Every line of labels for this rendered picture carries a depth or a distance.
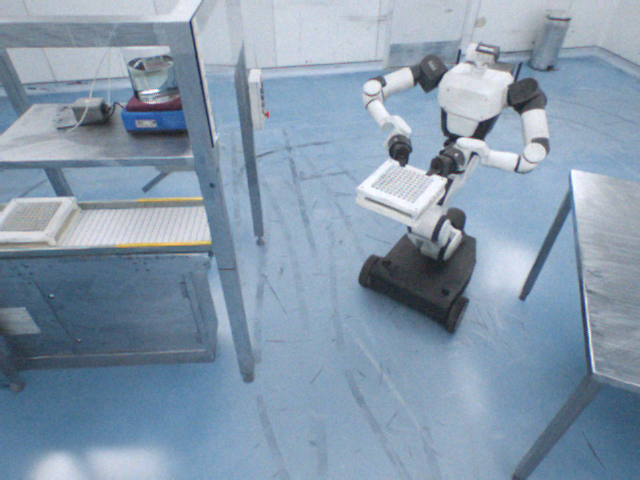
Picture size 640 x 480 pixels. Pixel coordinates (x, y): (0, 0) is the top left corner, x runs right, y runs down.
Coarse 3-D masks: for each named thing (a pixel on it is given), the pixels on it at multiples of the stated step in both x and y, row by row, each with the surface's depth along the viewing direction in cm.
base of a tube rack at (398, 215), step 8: (440, 192) 160; (360, 200) 156; (368, 200) 156; (432, 200) 156; (368, 208) 156; (376, 208) 154; (384, 208) 153; (392, 208) 153; (392, 216) 151; (400, 216) 149; (408, 216) 149; (424, 216) 151; (408, 224) 149; (416, 224) 147
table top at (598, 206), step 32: (576, 192) 184; (608, 192) 184; (576, 224) 168; (608, 224) 168; (576, 256) 158; (608, 256) 155; (608, 288) 143; (608, 320) 133; (608, 352) 125; (608, 384) 121
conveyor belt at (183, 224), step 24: (96, 216) 174; (120, 216) 174; (144, 216) 174; (168, 216) 174; (192, 216) 174; (72, 240) 163; (96, 240) 163; (120, 240) 163; (144, 240) 163; (168, 240) 163; (192, 240) 163
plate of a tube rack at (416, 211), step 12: (384, 168) 164; (408, 168) 164; (372, 180) 158; (444, 180) 157; (360, 192) 154; (372, 192) 152; (384, 192) 152; (432, 192) 152; (396, 204) 147; (408, 204) 147; (420, 204) 147
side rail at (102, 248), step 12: (0, 252) 154; (12, 252) 155; (24, 252) 155; (36, 252) 155; (48, 252) 155; (60, 252) 156; (72, 252) 156; (84, 252) 156; (96, 252) 157; (108, 252) 157; (120, 252) 157; (132, 252) 157; (144, 252) 158
